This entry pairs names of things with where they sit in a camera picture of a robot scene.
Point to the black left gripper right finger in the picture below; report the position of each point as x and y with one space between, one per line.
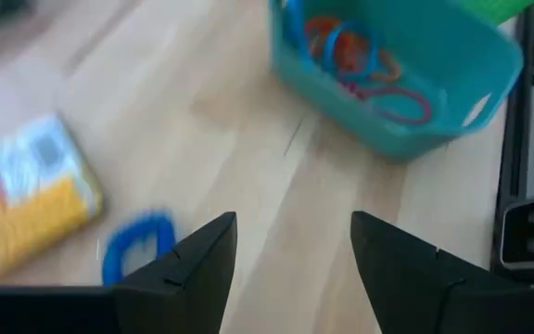
410 287

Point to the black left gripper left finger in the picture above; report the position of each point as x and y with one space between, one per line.
179 287

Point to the yellow green packet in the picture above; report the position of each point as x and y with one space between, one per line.
30 199

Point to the red rubber band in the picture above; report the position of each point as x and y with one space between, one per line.
415 95

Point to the orange rubber band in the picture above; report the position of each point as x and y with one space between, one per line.
390 69

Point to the blue rubber band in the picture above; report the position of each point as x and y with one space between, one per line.
329 46

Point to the coloured rings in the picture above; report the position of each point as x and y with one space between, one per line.
315 28

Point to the teal plastic basket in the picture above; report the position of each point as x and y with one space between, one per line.
434 51

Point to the green plastic basket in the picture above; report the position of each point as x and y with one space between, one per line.
494 7

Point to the black aluminium frame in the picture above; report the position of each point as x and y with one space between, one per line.
510 116

